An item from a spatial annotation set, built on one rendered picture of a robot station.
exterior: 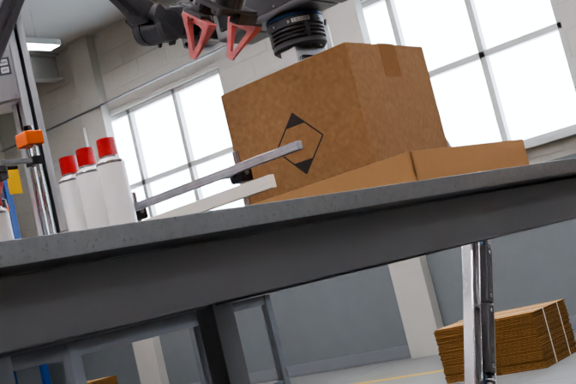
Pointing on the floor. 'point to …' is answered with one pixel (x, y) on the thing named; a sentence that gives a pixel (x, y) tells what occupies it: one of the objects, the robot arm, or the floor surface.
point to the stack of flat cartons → (514, 340)
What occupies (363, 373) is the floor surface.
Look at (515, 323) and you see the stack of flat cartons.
